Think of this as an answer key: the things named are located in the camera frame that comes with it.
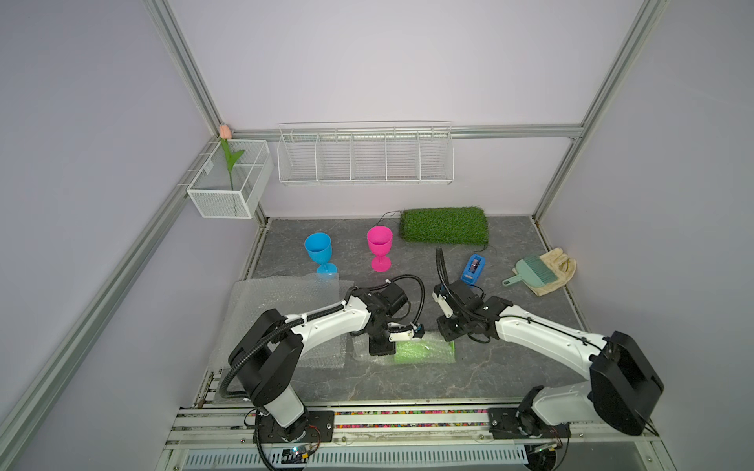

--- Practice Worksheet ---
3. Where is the artificial grass mat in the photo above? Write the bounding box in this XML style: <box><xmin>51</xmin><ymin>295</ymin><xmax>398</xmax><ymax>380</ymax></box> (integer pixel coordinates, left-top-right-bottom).
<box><xmin>399</xmin><ymin>207</ymin><xmax>489</xmax><ymax>245</ymax></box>

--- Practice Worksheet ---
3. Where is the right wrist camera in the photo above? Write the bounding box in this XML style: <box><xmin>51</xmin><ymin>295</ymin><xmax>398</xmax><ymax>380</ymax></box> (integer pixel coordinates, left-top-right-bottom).
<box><xmin>432</xmin><ymin>285</ymin><xmax>454</xmax><ymax>319</ymax></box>

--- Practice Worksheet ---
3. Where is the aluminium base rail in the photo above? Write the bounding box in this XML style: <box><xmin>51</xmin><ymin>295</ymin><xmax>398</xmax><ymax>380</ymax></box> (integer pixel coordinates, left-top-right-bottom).
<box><xmin>157</xmin><ymin>400</ymin><xmax>675</xmax><ymax>470</ymax></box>

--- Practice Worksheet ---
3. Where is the blue plastic wine glass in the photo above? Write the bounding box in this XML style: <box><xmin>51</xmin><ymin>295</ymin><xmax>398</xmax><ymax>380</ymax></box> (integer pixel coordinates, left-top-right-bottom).
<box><xmin>304</xmin><ymin>233</ymin><xmax>338</xmax><ymax>275</ymax></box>

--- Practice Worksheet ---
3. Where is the artificial tulip flower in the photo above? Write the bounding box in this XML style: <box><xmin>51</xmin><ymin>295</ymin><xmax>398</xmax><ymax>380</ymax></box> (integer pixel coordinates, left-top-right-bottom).
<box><xmin>218</xmin><ymin>124</ymin><xmax>245</xmax><ymax>190</ymax></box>

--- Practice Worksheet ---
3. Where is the white wire wall rack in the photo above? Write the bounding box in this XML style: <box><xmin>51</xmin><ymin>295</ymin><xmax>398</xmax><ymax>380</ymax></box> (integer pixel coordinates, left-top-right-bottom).
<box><xmin>277</xmin><ymin>121</ymin><xmax>455</xmax><ymax>186</ymax></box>

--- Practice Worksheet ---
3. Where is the blue tape dispenser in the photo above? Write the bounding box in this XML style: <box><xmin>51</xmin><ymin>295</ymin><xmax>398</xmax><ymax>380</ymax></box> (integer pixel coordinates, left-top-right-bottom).
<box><xmin>461</xmin><ymin>254</ymin><xmax>486</xmax><ymax>286</ymax></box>

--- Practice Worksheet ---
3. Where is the white mesh wall basket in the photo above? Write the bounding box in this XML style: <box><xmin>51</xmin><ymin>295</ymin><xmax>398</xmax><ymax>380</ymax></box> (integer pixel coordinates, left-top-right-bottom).
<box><xmin>187</xmin><ymin>139</ymin><xmax>274</xmax><ymax>220</ymax></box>

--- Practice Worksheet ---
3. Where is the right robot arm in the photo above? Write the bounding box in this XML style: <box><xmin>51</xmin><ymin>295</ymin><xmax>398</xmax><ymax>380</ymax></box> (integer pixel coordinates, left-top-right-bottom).
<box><xmin>433</xmin><ymin>249</ymin><xmax>665</xmax><ymax>438</ymax></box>

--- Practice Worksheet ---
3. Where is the green dustpan brush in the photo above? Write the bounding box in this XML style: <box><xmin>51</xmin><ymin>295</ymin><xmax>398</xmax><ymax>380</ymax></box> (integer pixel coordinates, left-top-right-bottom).
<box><xmin>502</xmin><ymin>255</ymin><xmax>558</xmax><ymax>288</ymax></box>

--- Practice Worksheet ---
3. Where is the green plastic wine glass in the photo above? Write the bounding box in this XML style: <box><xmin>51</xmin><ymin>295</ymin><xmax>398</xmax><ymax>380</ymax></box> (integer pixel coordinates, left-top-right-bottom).
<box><xmin>394</xmin><ymin>340</ymin><xmax>456</xmax><ymax>365</ymax></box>

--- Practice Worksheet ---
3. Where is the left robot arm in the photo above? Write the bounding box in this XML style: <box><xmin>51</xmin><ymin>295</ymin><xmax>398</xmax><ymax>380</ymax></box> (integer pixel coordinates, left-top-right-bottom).
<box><xmin>217</xmin><ymin>275</ymin><xmax>426</xmax><ymax>442</ymax></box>

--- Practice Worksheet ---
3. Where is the pink plastic wine glass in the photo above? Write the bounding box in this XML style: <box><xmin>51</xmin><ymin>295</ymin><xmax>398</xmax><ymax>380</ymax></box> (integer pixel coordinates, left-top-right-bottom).
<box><xmin>367</xmin><ymin>226</ymin><xmax>393</xmax><ymax>273</ymax></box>

